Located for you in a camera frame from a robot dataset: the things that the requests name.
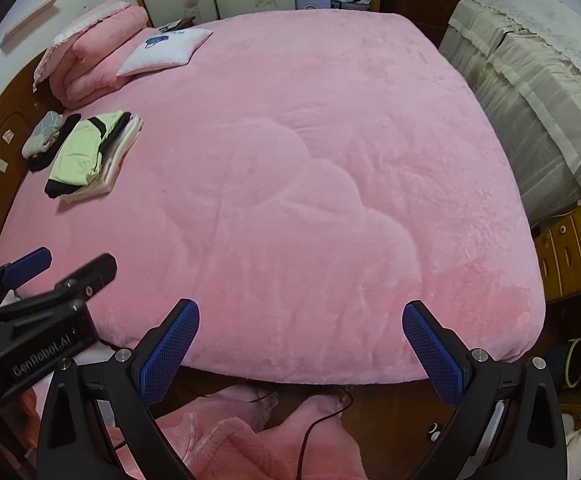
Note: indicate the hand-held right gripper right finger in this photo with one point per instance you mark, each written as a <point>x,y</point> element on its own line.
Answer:
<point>435,355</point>

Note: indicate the black cloth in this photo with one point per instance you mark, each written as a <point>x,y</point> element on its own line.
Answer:
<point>45,161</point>

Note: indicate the grey patterned cloth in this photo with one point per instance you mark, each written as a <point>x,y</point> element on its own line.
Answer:
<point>43,132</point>

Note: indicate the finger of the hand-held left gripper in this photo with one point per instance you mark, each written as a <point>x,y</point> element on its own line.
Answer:
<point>90,272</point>
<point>30,262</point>

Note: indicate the person's right leg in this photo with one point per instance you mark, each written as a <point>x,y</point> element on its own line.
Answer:
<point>315,455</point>

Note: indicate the pink wall shelf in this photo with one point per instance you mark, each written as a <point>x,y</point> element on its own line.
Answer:
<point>33,20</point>

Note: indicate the folded pink quilt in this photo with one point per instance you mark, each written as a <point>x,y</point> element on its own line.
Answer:
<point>105,45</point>

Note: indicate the beige covered furniture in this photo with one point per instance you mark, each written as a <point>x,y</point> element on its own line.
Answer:
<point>535,110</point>

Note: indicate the wooden drawer cabinet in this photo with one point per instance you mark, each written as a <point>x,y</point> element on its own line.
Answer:
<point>575,250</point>

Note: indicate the pink fleece garment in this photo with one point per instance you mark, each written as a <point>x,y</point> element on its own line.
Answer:
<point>205,440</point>

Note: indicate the green and black hooded jacket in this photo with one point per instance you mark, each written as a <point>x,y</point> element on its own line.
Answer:
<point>83,155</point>

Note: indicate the white printed cushion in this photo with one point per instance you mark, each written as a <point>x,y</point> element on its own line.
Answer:
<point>165,52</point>

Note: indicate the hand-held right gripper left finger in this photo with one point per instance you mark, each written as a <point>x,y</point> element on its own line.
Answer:
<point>170,355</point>

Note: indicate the white lace cover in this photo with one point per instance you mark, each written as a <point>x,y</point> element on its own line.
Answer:
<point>530,10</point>

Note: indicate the dark bucket with green rim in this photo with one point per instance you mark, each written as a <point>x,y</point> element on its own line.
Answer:
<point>575,362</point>

